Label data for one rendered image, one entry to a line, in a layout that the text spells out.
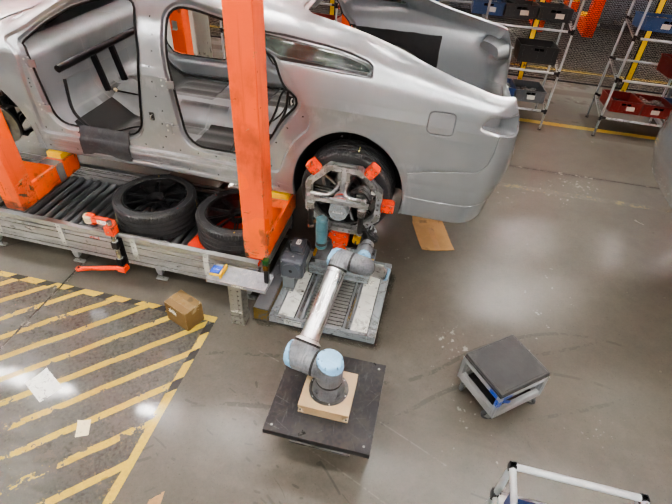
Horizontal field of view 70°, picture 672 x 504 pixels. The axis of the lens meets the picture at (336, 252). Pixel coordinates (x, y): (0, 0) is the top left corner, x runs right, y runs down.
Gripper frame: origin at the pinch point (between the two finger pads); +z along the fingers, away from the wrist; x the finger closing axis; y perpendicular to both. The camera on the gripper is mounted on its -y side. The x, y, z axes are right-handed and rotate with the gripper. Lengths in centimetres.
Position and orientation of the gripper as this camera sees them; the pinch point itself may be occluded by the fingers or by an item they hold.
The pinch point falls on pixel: (371, 225)
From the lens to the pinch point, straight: 356.6
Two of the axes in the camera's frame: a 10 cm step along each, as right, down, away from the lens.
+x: 7.2, -4.0, -5.6
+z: 2.4, -6.2, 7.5
